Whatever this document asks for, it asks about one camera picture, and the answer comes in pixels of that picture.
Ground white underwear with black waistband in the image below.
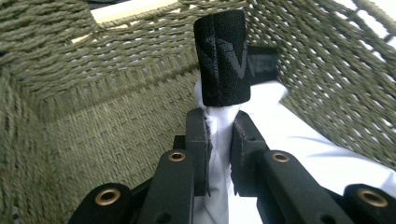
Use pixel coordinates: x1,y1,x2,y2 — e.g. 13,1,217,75
191,8,396,224

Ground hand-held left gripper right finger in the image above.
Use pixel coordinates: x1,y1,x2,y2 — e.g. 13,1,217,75
229,110,271,199

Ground green woven basket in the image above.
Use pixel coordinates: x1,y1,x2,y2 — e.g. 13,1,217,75
0,0,396,224

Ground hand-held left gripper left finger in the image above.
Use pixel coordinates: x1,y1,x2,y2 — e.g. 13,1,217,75
173,106,214,198

